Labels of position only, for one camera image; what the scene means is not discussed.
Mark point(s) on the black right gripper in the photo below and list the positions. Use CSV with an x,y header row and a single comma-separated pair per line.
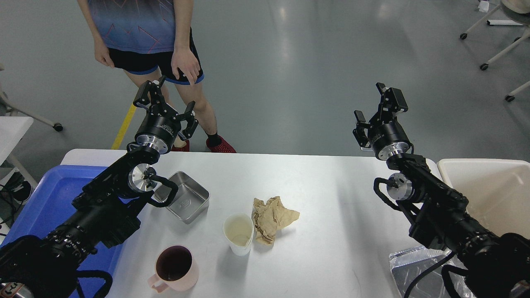
x,y
386,136

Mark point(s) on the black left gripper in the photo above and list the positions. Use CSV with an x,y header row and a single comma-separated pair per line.
x,y
161,126

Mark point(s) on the square stainless steel tray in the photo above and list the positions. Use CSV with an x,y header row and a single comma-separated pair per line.
x,y
191,199

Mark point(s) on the aluminium foil tray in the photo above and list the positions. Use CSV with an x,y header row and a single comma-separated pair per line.
x,y
406,265

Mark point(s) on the pink plastic mug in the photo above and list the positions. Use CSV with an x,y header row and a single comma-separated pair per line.
x,y
175,269

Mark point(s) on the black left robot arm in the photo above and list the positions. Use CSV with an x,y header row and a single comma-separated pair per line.
x,y
106,210

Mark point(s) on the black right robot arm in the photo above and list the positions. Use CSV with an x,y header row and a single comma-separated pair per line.
x,y
492,266

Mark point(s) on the person's left hand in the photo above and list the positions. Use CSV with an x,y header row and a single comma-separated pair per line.
x,y
184,61

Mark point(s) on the person's right hand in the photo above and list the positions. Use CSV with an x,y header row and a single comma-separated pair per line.
x,y
102,54

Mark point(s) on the standing person in shorts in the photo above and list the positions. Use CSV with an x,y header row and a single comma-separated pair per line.
x,y
141,36

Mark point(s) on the grey chair leg with caster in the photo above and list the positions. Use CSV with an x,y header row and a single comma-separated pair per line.
x,y
11,109

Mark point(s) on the white rolling chair base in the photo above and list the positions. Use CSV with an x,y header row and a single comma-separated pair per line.
x,y
501,29

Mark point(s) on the white paper cup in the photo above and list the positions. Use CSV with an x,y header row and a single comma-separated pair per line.
x,y
238,229

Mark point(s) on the beige plastic bin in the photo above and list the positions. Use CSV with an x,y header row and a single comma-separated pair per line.
x,y
498,191

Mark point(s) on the crumpled brown paper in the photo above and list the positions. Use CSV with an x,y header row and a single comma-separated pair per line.
x,y
270,217

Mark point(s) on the blue plastic bin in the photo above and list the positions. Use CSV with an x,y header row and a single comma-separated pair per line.
x,y
51,204

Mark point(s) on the white side table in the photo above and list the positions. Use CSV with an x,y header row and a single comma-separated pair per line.
x,y
12,129

